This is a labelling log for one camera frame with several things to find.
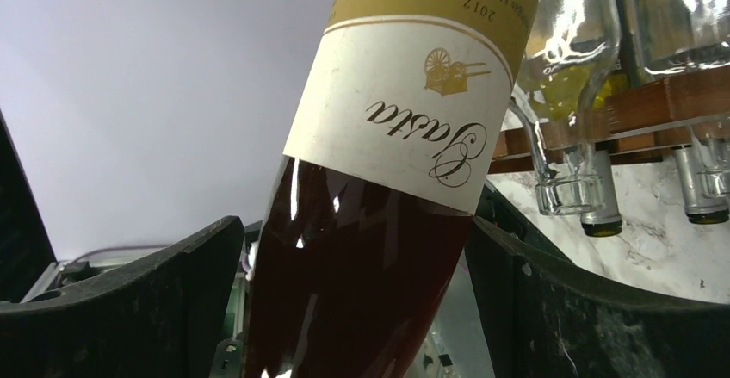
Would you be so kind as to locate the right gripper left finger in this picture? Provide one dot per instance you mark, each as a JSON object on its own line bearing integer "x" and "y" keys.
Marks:
{"x": 158, "y": 316}

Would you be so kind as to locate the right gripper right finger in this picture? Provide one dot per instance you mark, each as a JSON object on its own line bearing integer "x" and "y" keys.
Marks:
{"x": 543, "y": 316}

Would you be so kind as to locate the green wine bottle brown label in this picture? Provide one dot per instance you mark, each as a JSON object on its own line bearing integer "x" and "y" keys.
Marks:
{"x": 606, "y": 221}

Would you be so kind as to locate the brown wooden wine rack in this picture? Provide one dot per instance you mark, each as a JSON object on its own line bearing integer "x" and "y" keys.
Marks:
{"x": 635, "y": 124}

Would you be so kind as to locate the red wine bottle gold cap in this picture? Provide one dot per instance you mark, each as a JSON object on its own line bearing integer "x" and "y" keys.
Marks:
{"x": 381, "y": 176}

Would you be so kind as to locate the clear glass bottle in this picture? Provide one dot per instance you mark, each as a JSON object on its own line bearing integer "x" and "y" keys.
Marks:
{"x": 572, "y": 49}
{"x": 688, "y": 39}

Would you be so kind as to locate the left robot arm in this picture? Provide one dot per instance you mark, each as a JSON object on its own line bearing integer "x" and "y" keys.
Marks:
{"x": 26, "y": 251}

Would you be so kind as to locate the lower green wine bottle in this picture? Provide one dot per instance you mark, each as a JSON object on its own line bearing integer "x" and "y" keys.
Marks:
{"x": 698, "y": 208}

